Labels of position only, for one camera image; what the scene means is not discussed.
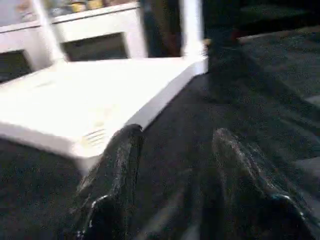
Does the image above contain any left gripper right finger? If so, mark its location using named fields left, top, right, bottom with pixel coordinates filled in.
left=211, top=127, right=313, bottom=240

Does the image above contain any white plastic table top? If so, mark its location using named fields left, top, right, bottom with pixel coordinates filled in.
left=0, top=54, right=209, bottom=176

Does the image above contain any white cabinet with glass doors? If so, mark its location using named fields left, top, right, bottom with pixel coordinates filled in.
left=0, top=0, right=148, bottom=83

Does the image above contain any dark cabinet with yellow label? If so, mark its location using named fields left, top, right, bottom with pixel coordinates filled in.
left=140, top=0, right=320, bottom=56

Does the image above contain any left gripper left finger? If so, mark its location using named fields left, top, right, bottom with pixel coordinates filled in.
left=70, top=124, right=146, bottom=240

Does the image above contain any black work mat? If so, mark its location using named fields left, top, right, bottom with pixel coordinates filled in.
left=0, top=30, right=320, bottom=240

